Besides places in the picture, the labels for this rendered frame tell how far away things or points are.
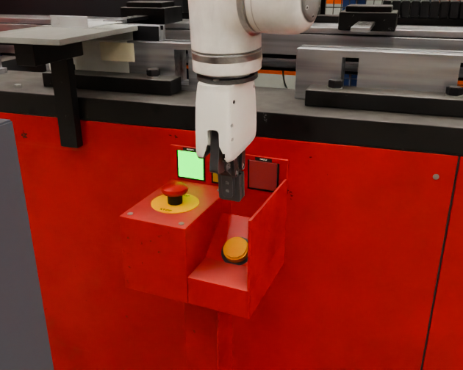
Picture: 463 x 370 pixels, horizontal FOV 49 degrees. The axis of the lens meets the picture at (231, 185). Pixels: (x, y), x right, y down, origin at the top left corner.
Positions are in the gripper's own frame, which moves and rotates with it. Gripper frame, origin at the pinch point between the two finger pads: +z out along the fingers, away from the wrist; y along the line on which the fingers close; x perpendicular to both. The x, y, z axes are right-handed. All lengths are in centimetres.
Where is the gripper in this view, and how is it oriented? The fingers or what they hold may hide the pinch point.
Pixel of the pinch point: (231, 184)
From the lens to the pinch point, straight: 69.6
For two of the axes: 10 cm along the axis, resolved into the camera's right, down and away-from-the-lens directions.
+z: 0.3, 8.9, 4.5
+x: 9.2, 1.5, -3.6
